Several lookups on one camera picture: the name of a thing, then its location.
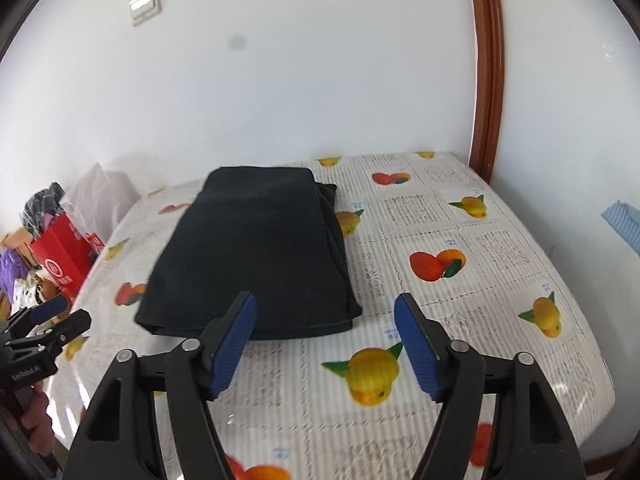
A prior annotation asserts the white light switch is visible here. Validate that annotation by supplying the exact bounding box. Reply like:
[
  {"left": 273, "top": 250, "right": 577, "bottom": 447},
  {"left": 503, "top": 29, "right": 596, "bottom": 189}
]
[{"left": 128, "top": 0, "right": 162, "bottom": 26}]

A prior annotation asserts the red paper bag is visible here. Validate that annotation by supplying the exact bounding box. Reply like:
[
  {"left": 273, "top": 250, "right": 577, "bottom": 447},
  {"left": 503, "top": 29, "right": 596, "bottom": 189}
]
[{"left": 30, "top": 212, "right": 108, "bottom": 298}]

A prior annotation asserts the brown wooden door frame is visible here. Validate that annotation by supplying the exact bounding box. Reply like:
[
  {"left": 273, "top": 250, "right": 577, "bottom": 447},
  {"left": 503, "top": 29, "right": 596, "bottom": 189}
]
[{"left": 465, "top": 0, "right": 505, "bottom": 183}]

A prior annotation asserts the white plastic bag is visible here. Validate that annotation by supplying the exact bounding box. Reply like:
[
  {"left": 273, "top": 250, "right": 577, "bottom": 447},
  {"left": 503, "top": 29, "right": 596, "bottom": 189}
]
[{"left": 65, "top": 162, "right": 138, "bottom": 241}]

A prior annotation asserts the grey checked cloth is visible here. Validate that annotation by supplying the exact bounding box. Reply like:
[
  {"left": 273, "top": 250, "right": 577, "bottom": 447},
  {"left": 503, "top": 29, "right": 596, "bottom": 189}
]
[{"left": 20, "top": 182, "right": 68, "bottom": 236}]

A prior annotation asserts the person's left hand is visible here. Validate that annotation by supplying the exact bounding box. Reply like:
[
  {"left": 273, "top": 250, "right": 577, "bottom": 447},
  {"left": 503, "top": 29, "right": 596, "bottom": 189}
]
[{"left": 20, "top": 381, "right": 56, "bottom": 456}]

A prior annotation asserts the fruit print tablecloth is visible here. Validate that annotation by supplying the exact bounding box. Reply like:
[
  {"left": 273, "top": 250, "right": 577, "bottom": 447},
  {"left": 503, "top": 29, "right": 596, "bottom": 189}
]
[{"left": 47, "top": 150, "right": 616, "bottom": 480}]

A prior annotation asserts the light blue striped cloth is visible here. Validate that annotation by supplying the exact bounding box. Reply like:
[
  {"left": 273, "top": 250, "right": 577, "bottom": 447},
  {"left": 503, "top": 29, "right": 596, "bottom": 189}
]
[{"left": 601, "top": 201, "right": 640, "bottom": 256}]

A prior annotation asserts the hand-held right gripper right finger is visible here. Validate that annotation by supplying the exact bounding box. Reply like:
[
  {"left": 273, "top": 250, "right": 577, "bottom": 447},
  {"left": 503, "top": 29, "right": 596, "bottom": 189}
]
[{"left": 393, "top": 292, "right": 586, "bottom": 480}]

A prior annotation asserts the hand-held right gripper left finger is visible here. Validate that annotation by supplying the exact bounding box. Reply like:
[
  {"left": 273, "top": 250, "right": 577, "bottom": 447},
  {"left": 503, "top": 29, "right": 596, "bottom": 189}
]
[{"left": 62, "top": 290, "right": 258, "bottom": 480}]

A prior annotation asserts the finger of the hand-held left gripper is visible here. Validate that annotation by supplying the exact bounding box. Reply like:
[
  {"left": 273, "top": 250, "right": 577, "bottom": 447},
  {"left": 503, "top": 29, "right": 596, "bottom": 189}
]
[
  {"left": 10, "top": 310, "right": 92, "bottom": 356},
  {"left": 7, "top": 294, "right": 72, "bottom": 333}
]

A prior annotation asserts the brown gourd ornament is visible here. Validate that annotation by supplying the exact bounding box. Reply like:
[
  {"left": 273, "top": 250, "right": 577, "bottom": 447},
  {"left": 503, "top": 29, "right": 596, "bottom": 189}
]
[{"left": 35, "top": 277, "right": 63, "bottom": 301}]

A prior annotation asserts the black sweatshirt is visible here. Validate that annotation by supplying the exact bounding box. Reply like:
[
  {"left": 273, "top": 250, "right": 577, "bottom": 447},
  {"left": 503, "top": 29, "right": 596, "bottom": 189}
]
[{"left": 135, "top": 165, "right": 362, "bottom": 342}]

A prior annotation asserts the purple bag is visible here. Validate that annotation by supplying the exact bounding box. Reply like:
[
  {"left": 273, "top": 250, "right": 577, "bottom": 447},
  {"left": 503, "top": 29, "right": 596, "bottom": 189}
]
[{"left": 0, "top": 247, "right": 33, "bottom": 301}]

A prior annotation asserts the wooden headboard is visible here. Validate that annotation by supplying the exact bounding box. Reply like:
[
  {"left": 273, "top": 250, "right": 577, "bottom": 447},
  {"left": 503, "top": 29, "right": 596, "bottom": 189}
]
[{"left": 0, "top": 227, "right": 36, "bottom": 251}]

